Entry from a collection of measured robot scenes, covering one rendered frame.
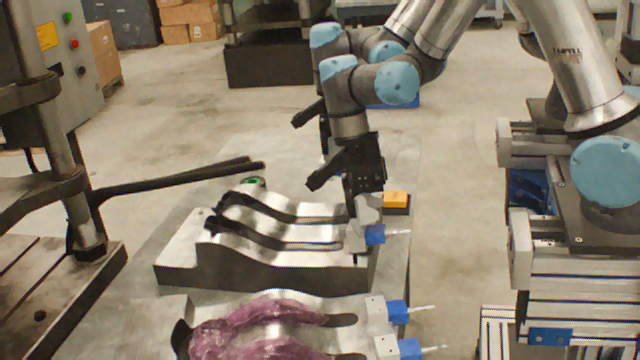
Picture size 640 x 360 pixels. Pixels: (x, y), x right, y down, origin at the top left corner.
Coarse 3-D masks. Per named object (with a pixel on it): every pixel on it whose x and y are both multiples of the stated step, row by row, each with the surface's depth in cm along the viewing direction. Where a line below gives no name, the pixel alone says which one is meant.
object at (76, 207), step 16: (16, 0) 107; (16, 16) 109; (16, 32) 110; (32, 32) 112; (16, 48) 112; (32, 48) 113; (32, 64) 114; (48, 112) 120; (48, 128) 121; (48, 144) 123; (64, 144) 125; (64, 160) 126; (64, 208) 133; (80, 208) 132; (80, 224) 134; (80, 240) 136; (96, 240) 138; (80, 256) 137; (96, 256) 137
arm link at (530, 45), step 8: (504, 0) 130; (512, 0) 128; (512, 8) 130; (520, 8) 129; (520, 16) 131; (520, 24) 133; (528, 24) 131; (520, 32) 134; (528, 32) 132; (520, 40) 141; (528, 40) 134; (536, 40) 132; (528, 48) 138; (536, 48) 134; (536, 56) 138
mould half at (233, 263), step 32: (256, 192) 134; (192, 224) 136; (256, 224) 124; (288, 224) 127; (160, 256) 125; (192, 256) 123; (224, 256) 116; (256, 256) 115; (288, 256) 116; (320, 256) 114; (192, 288) 123; (224, 288) 120; (256, 288) 118; (288, 288) 116; (320, 288) 114; (352, 288) 112
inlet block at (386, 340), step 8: (376, 336) 92; (384, 336) 92; (392, 336) 92; (376, 344) 91; (384, 344) 90; (392, 344) 90; (400, 344) 92; (408, 344) 91; (416, 344) 91; (448, 344) 92; (376, 352) 91; (384, 352) 89; (392, 352) 89; (400, 352) 90; (408, 352) 90; (416, 352) 90; (424, 352) 91
